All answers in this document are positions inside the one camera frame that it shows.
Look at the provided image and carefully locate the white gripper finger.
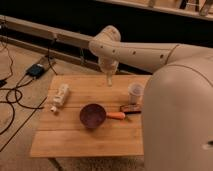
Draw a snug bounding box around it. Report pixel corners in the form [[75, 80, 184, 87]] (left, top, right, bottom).
[[106, 74, 112, 87]]

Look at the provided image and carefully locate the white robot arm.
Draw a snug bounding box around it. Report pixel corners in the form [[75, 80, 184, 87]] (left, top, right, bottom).
[[89, 26, 213, 171]]

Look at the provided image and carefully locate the white ceramic cup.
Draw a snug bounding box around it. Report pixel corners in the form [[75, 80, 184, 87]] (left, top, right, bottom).
[[128, 83, 144, 104]]

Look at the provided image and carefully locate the dark rectangular eraser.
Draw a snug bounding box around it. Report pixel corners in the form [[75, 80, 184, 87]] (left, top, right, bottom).
[[120, 104, 141, 114]]

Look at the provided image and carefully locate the wooden table board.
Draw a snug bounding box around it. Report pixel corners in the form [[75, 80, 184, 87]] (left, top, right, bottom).
[[30, 75, 149, 158]]

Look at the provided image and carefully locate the white plastic bottle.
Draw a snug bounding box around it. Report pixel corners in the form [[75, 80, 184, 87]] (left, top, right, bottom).
[[51, 84, 70, 113]]

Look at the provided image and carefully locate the black power adapter box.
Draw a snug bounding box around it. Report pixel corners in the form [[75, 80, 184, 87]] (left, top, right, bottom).
[[26, 64, 45, 79]]

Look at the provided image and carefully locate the long wooden beam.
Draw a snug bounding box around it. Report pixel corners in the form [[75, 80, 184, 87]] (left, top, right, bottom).
[[0, 15, 92, 49]]

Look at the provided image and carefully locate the purple bowl with orange handle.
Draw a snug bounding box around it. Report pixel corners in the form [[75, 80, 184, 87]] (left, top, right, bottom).
[[79, 104, 125, 129]]

